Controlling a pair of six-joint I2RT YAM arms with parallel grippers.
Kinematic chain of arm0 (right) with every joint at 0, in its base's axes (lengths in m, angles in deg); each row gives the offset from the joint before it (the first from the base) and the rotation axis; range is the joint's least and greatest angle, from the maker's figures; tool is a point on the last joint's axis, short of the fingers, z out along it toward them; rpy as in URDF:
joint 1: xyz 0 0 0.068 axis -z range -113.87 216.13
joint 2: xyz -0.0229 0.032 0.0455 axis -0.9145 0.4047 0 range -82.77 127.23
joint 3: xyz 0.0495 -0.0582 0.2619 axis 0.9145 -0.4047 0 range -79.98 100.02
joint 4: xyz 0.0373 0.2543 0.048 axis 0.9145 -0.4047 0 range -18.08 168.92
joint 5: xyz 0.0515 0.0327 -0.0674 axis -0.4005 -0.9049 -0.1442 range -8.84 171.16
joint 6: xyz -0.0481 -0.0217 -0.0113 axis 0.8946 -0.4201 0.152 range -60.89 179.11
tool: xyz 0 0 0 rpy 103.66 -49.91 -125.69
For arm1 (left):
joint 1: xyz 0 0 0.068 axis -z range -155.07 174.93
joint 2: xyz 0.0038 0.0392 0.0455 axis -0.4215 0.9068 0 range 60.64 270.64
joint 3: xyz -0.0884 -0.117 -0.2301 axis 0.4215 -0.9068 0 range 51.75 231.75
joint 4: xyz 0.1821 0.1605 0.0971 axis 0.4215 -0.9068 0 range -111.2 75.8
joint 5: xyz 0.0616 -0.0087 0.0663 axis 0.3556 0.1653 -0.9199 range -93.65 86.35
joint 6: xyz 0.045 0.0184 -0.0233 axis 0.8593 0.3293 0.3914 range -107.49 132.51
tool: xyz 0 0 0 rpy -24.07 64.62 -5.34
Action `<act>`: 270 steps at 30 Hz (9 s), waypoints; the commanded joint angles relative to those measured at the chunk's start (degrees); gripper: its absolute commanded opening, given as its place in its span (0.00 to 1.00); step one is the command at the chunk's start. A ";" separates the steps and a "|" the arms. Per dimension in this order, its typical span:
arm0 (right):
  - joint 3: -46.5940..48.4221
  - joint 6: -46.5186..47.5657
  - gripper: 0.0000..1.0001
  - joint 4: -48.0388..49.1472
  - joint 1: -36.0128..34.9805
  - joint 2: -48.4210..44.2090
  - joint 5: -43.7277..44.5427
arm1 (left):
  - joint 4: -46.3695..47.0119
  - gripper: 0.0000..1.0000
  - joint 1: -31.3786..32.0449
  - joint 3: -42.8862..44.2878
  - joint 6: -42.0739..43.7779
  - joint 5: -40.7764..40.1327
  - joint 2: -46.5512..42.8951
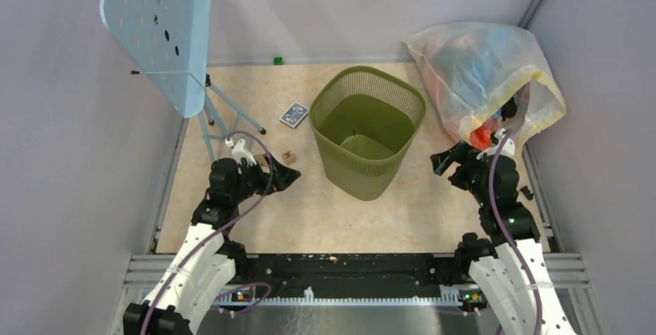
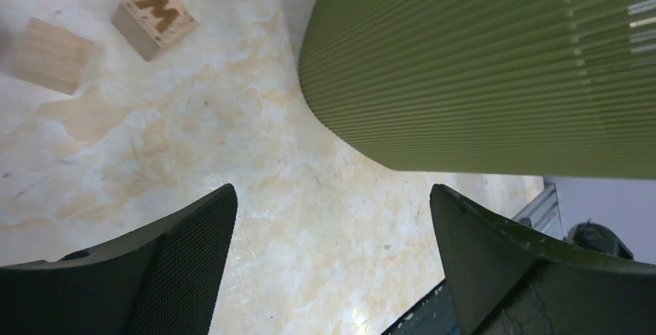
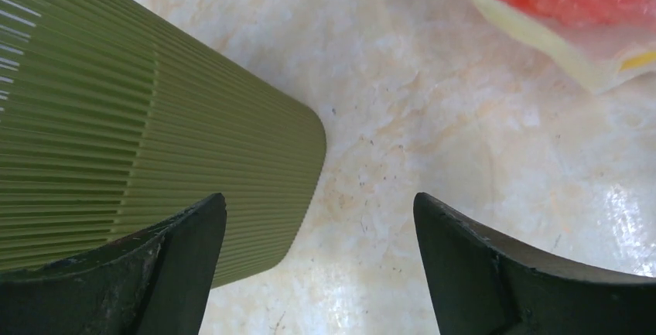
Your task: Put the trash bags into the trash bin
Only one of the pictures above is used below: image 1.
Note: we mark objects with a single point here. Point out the small green cube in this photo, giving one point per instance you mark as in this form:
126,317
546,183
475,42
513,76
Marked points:
278,61

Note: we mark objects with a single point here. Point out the red plastic trash bag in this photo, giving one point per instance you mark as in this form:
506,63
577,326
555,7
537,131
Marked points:
481,137

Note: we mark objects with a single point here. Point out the light blue perforated stand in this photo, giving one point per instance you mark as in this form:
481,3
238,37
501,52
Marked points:
169,42

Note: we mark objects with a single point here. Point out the green mesh trash bin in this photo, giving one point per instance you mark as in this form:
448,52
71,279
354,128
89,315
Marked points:
364,121

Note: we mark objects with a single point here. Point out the small black clip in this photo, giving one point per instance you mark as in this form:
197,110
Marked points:
527,193

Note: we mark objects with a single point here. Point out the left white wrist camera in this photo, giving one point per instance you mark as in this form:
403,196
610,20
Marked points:
240,152

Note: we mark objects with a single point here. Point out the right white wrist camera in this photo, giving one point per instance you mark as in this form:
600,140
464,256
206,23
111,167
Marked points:
502,145

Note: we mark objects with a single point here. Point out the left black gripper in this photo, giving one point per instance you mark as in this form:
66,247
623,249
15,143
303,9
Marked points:
281,172

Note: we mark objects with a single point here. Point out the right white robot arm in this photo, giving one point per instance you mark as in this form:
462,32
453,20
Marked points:
508,265

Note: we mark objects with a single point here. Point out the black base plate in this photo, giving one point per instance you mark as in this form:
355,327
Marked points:
354,276

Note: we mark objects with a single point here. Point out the large translucent plastic bag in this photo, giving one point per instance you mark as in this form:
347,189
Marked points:
480,73

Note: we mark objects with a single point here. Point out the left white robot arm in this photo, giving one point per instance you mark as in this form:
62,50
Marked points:
208,260

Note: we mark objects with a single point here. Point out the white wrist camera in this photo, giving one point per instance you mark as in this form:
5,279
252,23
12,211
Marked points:
502,145
240,152

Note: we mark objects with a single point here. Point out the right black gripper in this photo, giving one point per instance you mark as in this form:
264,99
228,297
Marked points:
441,162

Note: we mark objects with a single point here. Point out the blue playing card deck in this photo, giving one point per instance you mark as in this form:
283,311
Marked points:
294,115

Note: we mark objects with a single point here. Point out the aluminium frame rail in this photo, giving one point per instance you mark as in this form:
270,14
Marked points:
454,296

